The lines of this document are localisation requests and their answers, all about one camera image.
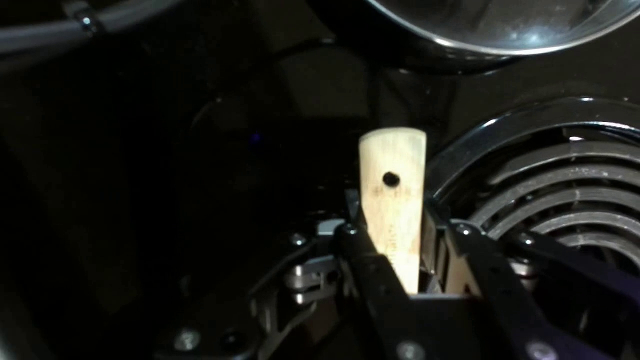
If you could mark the black electric stove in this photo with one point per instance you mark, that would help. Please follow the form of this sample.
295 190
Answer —
173 174

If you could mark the coil burner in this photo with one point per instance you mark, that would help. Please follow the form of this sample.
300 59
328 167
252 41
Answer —
566 169

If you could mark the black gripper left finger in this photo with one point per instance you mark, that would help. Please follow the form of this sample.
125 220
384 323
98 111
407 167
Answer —
380 307

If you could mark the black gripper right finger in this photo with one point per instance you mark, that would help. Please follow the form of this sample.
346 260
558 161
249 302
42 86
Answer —
479 268

